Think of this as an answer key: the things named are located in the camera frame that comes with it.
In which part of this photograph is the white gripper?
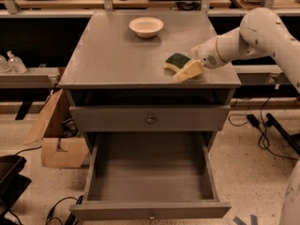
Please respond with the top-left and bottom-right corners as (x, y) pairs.
(174, 37), (226, 83)

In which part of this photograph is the green yellow sponge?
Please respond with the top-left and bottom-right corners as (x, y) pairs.
(164, 53), (190, 73)

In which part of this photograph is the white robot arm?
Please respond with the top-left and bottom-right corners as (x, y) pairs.
(175, 7), (300, 225)

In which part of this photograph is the grey drawer cabinet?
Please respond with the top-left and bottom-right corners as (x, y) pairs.
(60, 10), (240, 106)

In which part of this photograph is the grey upper drawer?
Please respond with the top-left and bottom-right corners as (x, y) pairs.
(69, 105), (230, 132)

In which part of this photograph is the open grey middle drawer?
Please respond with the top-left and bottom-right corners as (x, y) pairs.
(70, 132), (231, 221)

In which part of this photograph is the white bowl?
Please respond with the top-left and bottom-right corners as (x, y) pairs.
(128, 17), (164, 38)

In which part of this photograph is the black stand leg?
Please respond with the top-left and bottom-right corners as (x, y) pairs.
(247, 113), (300, 158)

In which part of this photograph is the cardboard box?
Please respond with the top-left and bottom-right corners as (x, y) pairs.
(23, 90), (89, 168)

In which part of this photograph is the blue floor tape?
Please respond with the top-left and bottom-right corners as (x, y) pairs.
(232, 215), (259, 225)

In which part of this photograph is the clear sanitizer bottle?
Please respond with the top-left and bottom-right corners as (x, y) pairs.
(7, 51), (27, 74)

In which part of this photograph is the black chair base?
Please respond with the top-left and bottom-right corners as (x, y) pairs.
(0, 155), (32, 225)

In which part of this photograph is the black floor cable left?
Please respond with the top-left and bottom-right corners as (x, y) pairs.
(45, 195), (84, 225)

